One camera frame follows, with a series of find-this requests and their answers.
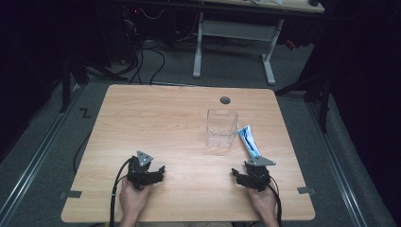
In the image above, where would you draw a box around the clear plastic box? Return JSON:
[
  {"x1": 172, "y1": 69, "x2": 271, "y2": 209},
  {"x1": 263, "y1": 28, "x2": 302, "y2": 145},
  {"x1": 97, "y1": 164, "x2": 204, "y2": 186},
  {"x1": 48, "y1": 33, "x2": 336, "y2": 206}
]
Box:
[{"x1": 205, "y1": 108, "x2": 239, "y2": 149}]

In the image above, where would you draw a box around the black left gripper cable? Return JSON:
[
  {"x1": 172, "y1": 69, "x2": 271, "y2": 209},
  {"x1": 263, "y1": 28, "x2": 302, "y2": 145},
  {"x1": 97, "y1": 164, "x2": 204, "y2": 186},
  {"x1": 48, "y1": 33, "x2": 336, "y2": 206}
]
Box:
[{"x1": 109, "y1": 157, "x2": 132, "y2": 227}]

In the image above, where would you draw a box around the thin black cable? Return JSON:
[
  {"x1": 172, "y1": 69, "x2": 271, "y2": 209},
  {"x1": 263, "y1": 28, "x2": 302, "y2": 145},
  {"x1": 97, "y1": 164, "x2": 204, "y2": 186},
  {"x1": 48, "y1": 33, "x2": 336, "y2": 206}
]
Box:
[{"x1": 72, "y1": 131, "x2": 93, "y2": 175}]

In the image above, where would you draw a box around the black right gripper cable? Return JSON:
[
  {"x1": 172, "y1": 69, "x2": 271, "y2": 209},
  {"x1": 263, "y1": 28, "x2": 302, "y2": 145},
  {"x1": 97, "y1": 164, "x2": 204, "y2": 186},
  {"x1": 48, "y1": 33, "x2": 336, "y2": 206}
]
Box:
[{"x1": 268, "y1": 175, "x2": 284, "y2": 227}]

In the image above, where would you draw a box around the metal floor rail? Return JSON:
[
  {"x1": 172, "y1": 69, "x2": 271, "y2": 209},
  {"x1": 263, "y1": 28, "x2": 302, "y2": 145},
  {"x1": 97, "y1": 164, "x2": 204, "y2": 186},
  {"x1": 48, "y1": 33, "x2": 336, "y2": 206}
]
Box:
[
  {"x1": 306, "y1": 101, "x2": 369, "y2": 227},
  {"x1": 0, "y1": 84, "x2": 83, "y2": 221}
]

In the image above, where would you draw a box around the black floor cable loop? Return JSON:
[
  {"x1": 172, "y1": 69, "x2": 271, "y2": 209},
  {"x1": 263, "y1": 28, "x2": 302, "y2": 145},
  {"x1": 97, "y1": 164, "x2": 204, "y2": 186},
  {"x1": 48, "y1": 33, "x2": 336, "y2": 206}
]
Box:
[{"x1": 143, "y1": 47, "x2": 166, "y2": 86}]

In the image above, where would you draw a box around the white-legged wooden desk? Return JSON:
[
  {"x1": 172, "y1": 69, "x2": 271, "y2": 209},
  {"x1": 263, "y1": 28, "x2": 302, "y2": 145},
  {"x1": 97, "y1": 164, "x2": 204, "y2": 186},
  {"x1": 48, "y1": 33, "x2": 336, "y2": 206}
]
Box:
[{"x1": 192, "y1": 0, "x2": 325, "y2": 86}]

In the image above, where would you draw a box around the blue white toothpaste tube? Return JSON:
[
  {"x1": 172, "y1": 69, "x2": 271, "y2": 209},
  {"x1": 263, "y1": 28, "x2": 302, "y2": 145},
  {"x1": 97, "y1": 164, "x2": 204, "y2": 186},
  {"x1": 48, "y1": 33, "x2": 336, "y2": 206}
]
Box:
[{"x1": 236, "y1": 125, "x2": 263, "y2": 160}]

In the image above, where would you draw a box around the bundle of black cables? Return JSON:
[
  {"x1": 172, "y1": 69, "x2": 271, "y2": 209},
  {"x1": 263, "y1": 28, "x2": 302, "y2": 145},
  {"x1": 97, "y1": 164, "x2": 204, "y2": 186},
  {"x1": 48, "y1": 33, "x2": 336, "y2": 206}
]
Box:
[{"x1": 122, "y1": 18, "x2": 147, "y2": 85}]

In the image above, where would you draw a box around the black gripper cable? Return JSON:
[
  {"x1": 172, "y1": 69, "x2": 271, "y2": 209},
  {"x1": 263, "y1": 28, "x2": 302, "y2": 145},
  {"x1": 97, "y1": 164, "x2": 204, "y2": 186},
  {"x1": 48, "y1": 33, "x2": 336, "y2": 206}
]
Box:
[
  {"x1": 109, "y1": 157, "x2": 132, "y2": 227},
  {"x1": 268, "y1": 175, "x2": 284, "y2": 227}
]

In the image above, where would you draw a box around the person's left hand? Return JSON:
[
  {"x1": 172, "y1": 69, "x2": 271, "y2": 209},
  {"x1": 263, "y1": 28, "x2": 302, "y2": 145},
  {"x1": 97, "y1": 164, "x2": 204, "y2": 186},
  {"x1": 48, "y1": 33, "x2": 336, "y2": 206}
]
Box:
[{"x1": 118, "y1": 178, "x2": 154, "y2": 220}]

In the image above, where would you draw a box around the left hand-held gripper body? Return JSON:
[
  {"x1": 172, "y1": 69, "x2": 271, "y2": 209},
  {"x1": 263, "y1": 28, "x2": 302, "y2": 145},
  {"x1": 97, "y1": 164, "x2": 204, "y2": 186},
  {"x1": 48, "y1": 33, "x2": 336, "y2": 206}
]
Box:
[{"x1": 127, "y1": 150, "x2": 155, "y2": 191}]

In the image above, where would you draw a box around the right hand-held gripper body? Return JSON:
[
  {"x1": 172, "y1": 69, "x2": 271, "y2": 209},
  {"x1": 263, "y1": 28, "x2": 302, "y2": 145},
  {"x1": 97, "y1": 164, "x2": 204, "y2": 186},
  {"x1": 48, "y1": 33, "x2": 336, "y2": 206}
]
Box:
[{"x1": 244, "y1": 156, "x2": 277, "y2": 192}]

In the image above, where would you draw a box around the person's right hand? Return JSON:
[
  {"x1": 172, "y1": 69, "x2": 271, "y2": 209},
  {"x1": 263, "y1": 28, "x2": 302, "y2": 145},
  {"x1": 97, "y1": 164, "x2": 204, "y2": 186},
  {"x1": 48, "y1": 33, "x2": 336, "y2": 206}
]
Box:
[{"x1": 247, "y1": 185, "x2": 280, "y2": 221}]

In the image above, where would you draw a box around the black metal stand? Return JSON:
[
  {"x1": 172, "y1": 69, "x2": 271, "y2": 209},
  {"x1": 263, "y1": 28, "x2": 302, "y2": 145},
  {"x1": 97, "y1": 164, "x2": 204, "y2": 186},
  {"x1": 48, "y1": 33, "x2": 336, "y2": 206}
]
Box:
[
  {"x1": 273, "y1": 70, "x2": 333, "y2": 134},
  {"x1": 59, "y1": 56, "x2": 129, "y2": 114}
]

